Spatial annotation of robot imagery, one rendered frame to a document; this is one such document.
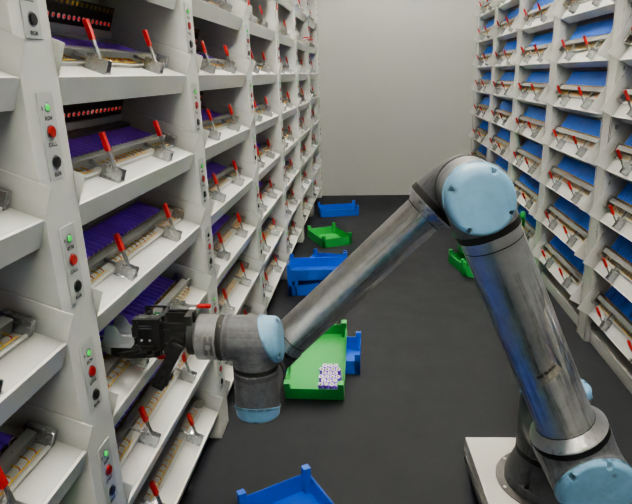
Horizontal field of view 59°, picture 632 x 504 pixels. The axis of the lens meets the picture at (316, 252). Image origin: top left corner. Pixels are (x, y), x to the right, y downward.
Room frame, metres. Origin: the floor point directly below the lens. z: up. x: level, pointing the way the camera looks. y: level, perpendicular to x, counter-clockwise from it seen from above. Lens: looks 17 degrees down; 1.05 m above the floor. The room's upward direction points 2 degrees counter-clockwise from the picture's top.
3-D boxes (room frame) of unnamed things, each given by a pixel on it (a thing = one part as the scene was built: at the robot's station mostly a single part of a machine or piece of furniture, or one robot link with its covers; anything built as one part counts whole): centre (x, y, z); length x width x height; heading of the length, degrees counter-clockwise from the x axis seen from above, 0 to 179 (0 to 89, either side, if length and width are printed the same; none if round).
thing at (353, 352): (1.95, -0.01, 0.04); 0.30 x 0.20 x 0.08; 84
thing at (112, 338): (1.01, 0.41, 0.57); 0.09 x 0.03 x 0.06; 89
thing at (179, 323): (1.02, 0.30, 0.58); 0.12 x 0.08 x 0.09; 85
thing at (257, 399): (1.01, 0.13, 0.45); 0.12 x 0.09 x 0.12; 176
